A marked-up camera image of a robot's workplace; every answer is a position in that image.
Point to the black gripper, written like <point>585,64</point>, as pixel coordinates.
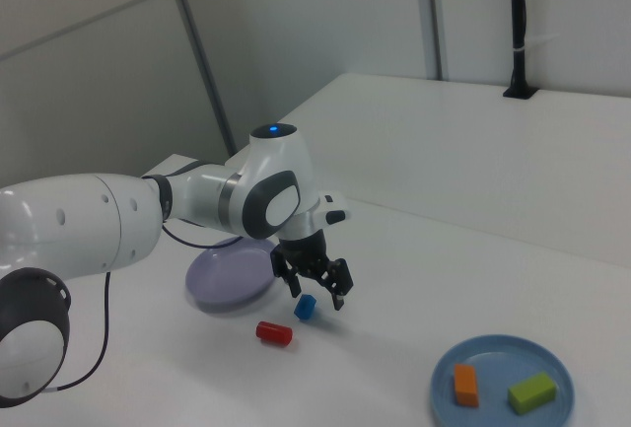
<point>303,254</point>

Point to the purple plate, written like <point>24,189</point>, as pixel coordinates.
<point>227,279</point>

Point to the blue block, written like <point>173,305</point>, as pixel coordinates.
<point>304,308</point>

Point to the grey partition corner post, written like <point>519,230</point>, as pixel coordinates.
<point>197,52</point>

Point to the grey partition seam post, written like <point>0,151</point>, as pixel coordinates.
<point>430,18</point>

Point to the red cylinder block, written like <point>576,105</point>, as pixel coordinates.
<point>273,332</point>

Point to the green block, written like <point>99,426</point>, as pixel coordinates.
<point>532,393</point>

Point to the black pole stand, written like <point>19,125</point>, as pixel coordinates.
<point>517,13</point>

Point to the orange block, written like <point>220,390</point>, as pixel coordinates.
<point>466,386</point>

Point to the blue plate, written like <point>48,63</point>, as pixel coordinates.
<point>498,368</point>

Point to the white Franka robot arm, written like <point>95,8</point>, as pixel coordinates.
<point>59,220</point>

